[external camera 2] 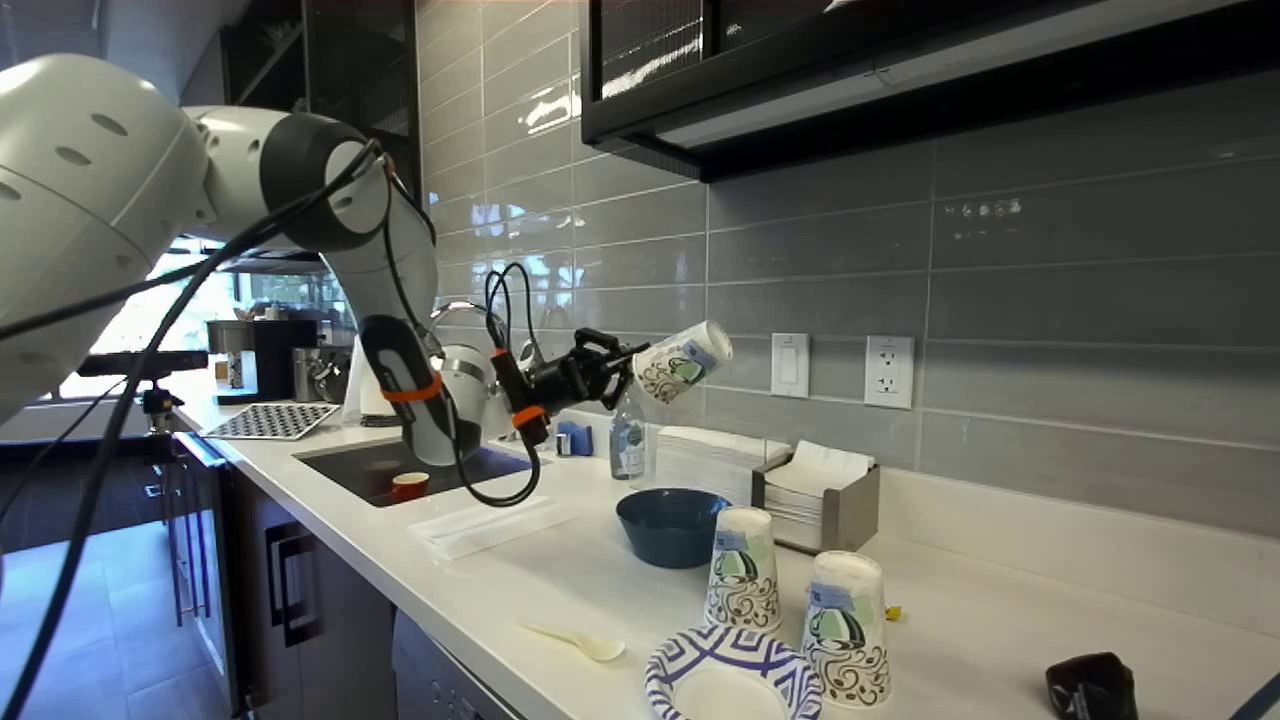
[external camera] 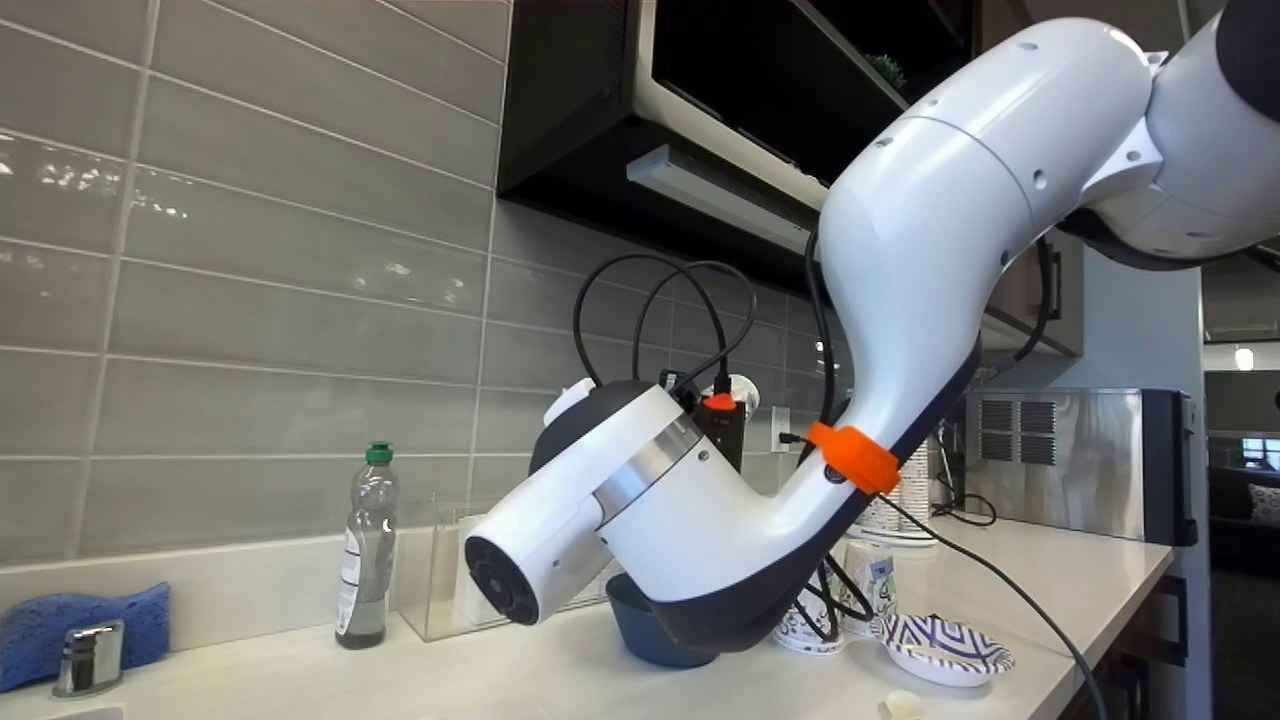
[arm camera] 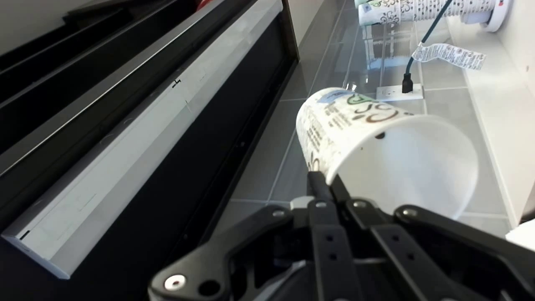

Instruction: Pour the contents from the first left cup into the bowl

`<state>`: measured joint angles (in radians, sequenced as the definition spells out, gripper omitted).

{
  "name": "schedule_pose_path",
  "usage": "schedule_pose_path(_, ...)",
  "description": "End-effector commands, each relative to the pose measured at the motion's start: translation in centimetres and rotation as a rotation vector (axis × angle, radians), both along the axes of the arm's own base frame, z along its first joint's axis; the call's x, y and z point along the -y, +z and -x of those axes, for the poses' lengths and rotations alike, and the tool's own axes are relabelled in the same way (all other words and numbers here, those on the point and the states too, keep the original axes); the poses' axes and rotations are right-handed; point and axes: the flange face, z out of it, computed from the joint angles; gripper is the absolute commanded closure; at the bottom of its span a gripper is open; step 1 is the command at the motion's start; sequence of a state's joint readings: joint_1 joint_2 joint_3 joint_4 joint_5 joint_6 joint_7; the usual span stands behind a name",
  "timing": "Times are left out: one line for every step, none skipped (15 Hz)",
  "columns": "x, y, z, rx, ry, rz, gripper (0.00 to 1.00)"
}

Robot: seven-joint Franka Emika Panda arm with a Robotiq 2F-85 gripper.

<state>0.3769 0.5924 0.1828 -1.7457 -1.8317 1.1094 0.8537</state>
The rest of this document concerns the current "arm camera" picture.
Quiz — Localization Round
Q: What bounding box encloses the black power cord with plug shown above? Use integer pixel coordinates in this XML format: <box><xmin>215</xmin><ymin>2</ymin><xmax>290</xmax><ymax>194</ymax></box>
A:
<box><xmin>401</xmin><ymin>0</ymin><xmax>454</xmax><ymax>96</ymax></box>

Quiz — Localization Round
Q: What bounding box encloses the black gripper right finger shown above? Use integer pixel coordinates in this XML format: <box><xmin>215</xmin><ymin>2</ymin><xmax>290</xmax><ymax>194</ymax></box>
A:
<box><xmin>332</xmin><ymin>176</ymin><xmax>535</xmax><ymax>301</ymax></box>

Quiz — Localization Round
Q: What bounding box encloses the paper towel roll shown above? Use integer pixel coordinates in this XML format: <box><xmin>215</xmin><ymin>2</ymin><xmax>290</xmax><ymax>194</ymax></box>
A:
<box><xmin>355</xmin><ymin>0</ymin><xmax>511</xmax><ymax>34</ymax></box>

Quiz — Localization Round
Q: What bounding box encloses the white wall outlet plate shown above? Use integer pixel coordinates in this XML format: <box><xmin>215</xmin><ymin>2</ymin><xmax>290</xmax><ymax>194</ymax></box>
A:
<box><xmin>372</xmin><ymin>82</ymin><xmax>427</xmax><ymax>104</ymax></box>

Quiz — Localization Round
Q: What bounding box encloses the patterned paper cup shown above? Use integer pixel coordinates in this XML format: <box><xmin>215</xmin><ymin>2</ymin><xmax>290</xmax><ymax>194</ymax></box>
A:
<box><xmin>294</xmin><ymin>86</ymin><xmax>481</xmax><ymax>221</ymax></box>

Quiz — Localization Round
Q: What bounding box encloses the dark upper cabinet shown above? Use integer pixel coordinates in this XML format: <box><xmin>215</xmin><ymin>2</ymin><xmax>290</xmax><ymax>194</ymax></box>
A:
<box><xmin>0</xmin><ymin>0</ymin><xmax>299</xmax><ymax>301</ymax></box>

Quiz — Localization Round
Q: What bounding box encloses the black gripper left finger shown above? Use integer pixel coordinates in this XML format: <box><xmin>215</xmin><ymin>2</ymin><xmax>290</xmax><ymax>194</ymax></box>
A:
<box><xmin>148</xmin><ymin>171</ymin><xmax>364</xmax><ymax>301</ymax></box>

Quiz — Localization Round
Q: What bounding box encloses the white paper tag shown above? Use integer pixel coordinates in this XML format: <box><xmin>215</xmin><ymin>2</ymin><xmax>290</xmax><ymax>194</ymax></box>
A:
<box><xmin>409</xmin><ymin>41</ymin><xmax>484</xmax><ymax>72</ymax></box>

